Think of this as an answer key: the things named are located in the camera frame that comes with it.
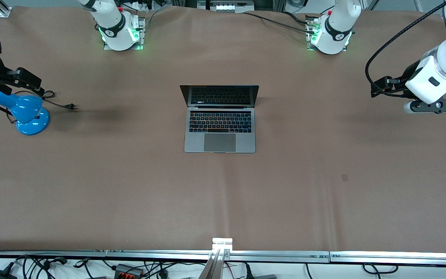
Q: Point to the white power strip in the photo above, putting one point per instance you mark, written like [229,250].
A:
[226,6]

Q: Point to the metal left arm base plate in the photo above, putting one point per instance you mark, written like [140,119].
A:
[309,37]

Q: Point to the black power adapter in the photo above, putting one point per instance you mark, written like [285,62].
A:
[2,274]

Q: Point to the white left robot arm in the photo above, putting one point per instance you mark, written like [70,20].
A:
[439,66]

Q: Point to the grey laptop computer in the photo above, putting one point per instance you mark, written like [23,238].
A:
[220,135]

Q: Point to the blue desk lamp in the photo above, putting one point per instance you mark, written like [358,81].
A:
[29,112]

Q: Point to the brown table cover sheet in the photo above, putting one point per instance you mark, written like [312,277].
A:
[223,193]

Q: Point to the aluminium frame corner profile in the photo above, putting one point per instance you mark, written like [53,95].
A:
[5,8]

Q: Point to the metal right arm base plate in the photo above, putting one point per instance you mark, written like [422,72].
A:
[141,35]

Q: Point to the black box with orange connectors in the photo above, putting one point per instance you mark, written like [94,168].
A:
[129,270]

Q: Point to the aluminium table edge rail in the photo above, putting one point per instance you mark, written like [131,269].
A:
[41,254]
[401,257]
[159,254]
[279,255]

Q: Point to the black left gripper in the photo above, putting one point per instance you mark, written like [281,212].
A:
[405,76]

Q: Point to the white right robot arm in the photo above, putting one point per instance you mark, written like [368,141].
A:
[112,19]

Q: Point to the aluminium camera mount post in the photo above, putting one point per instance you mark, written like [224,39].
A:
[219,255]

